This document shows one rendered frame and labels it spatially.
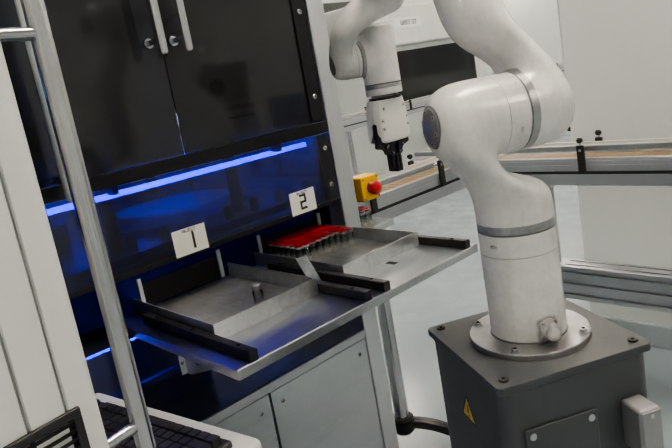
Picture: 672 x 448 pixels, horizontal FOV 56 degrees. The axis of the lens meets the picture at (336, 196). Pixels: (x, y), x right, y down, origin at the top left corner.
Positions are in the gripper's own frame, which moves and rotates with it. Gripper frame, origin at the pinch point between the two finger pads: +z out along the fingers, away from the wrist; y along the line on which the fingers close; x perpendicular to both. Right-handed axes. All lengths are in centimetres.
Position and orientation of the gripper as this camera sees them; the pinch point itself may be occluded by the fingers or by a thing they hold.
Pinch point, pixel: (395, 162)
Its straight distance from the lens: 148.0
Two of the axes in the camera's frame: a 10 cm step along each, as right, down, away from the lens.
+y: -7.2, 2.5, -6.5
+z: 1.7, 9.7, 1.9
